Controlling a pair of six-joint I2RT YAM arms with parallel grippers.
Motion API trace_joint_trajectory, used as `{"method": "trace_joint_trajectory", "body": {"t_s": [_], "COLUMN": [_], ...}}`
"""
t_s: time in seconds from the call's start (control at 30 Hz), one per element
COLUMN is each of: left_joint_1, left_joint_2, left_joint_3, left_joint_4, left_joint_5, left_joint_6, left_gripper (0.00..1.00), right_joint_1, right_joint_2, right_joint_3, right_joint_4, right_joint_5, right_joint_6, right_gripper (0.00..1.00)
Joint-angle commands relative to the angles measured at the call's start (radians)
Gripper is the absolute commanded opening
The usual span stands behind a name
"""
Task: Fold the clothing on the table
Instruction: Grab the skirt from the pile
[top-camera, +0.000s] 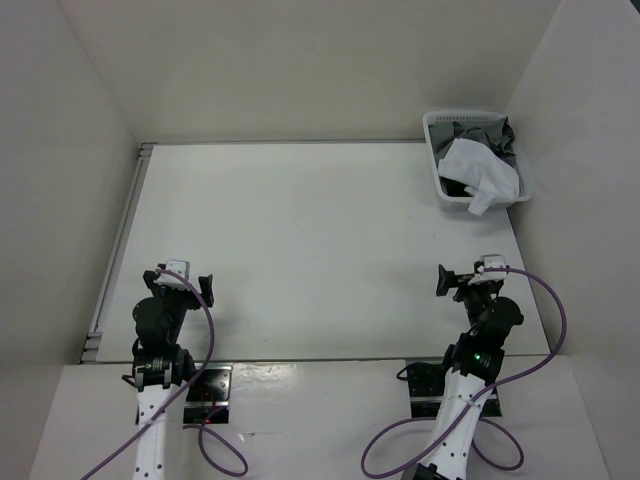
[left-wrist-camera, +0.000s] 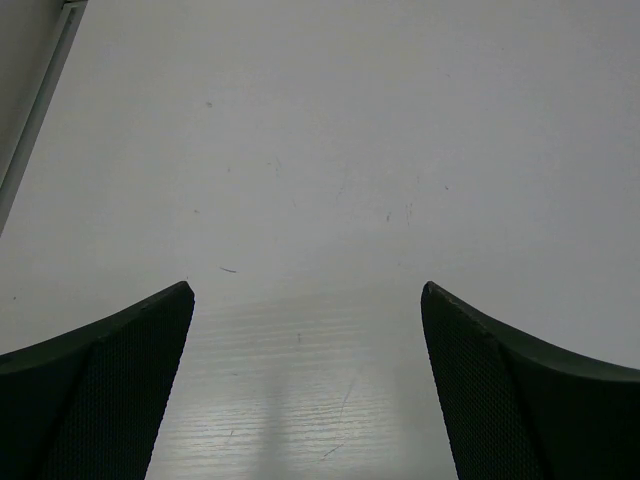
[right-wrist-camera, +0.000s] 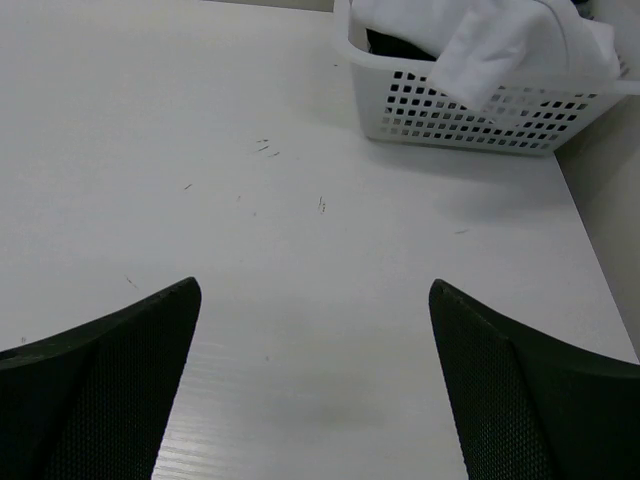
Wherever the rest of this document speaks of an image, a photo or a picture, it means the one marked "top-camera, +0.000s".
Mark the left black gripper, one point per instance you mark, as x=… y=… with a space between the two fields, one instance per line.
x=205 y=288

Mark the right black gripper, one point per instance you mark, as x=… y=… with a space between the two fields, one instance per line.
x=448 y=278

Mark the white skirt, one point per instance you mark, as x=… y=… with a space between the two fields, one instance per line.
x=474 y=165

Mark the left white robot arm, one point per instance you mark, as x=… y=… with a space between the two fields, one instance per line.
x=163 y=371

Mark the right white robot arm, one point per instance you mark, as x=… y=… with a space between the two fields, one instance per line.
x=471 y=364

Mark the black skirt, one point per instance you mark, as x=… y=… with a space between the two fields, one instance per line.
x=453 y=188

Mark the white plastic basket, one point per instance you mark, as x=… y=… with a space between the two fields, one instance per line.
x=521 y=166

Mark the grey skirt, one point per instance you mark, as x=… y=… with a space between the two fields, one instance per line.
x=497 y=135

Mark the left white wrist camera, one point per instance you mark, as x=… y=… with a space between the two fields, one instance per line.
x=173 y=273

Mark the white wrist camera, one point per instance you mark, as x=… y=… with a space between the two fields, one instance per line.
x=490 y=261
x=173 y=273

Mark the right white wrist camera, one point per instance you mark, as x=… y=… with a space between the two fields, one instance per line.
x=490 y=261

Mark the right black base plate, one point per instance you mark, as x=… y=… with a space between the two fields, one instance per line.
x=426 y=383

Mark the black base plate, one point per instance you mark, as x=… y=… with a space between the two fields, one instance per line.
x=426 y=383
x=208 y=399

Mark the aluminium table edge rail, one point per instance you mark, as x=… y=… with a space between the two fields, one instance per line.
x=93 y=338

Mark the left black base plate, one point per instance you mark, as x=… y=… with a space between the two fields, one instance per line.
x=208 y=399

